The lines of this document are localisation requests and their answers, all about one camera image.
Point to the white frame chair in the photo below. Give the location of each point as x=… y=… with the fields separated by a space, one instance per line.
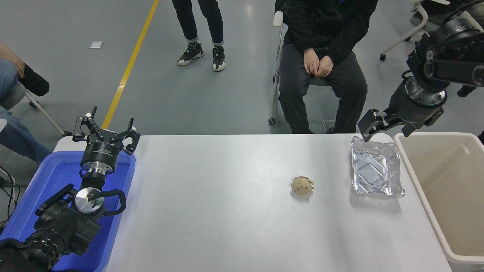
x=278 y=18
x=424 y=17

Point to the foil tray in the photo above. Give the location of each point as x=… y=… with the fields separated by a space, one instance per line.
x=376 y=170

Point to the person's right hand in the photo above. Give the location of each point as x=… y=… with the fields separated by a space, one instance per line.
x=312 y=60

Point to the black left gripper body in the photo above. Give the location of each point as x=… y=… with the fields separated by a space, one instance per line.
x=99 y=153

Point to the blue plastic tray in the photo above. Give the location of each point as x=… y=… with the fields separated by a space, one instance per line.
x=49 y=177

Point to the person's left hand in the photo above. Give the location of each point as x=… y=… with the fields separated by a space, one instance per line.
x=326 y=66

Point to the grey seat chair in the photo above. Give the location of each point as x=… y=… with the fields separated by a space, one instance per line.
x=15 y=96

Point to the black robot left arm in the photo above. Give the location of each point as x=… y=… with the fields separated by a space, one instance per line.
x=64 y=226

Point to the large pale bin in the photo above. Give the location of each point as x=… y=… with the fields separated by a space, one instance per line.
x=450 y=189

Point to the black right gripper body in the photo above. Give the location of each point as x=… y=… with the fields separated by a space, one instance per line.
x=410 y=109

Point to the crumpled tan paper ball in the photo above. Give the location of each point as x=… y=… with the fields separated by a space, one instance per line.
x=302 y=186

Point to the person's hand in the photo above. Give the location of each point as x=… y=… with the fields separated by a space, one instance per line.
x=11 y=56

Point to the white paper scrap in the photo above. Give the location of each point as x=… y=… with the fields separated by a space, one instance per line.
x=96 y=44

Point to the black object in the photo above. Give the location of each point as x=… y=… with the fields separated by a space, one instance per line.
x=481 y=138

